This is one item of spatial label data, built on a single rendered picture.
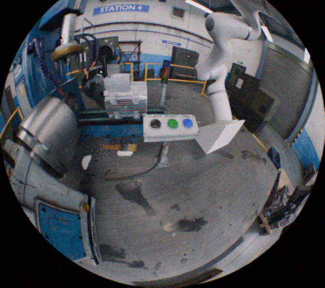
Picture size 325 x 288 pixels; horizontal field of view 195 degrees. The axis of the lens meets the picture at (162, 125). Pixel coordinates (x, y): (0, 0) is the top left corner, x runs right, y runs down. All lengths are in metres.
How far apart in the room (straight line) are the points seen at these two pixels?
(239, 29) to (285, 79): 6.34
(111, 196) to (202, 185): 0.42
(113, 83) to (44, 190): 0.45
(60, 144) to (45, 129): 0.06
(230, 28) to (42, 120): 0.60
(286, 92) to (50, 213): 6.85
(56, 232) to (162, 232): 0.35
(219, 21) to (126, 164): 0.67
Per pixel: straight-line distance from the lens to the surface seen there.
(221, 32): 0.38
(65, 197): 0.35
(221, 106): 0.59
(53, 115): 0.36
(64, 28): 0.63
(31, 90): 0.67
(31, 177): 0.27
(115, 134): 0.60
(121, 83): 0.45
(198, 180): 0.51
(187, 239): 0.48
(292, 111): 6.58
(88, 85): 0.79
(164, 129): 0.26
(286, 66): 6.90
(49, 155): 0.33
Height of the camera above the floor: 1.24
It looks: 40 degrees down
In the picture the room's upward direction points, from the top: 8 degrees clockwise
